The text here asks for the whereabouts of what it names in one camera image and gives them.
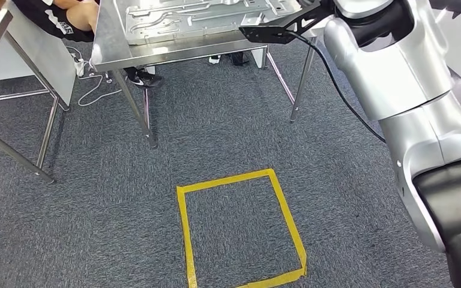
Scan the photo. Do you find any steel workbench table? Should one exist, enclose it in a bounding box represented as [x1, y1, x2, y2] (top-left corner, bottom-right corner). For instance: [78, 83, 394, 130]
[90, 0, 323, 150]

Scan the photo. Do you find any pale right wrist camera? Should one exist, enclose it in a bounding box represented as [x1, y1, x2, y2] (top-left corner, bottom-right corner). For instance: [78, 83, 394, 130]
[240, 13, 265, 27]

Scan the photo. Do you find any stamped silver metal plate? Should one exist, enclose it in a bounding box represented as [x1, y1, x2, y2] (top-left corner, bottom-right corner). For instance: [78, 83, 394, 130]
[125, 0, 304, 46]

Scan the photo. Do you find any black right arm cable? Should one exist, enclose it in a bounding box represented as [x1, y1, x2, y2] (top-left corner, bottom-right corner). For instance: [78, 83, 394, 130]
[286, 31, 387, 145]

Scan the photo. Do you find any white floor cable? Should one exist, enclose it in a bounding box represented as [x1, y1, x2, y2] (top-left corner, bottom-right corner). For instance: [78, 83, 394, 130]
[65, 46, 123, 108]

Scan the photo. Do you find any black camera bracket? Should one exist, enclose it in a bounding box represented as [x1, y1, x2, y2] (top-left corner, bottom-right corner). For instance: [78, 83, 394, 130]
[238, 0, 337, 45]

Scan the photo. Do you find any grey panel board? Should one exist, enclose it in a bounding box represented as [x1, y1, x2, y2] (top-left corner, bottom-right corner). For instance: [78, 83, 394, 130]
[5, 0, 77, 109]

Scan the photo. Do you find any yellow floor tape square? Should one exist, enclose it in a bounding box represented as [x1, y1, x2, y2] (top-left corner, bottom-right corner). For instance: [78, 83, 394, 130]
[176, 168, 308, 288]

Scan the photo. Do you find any person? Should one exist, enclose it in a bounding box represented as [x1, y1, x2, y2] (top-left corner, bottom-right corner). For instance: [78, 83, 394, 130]
[11, 0, 166, 89]

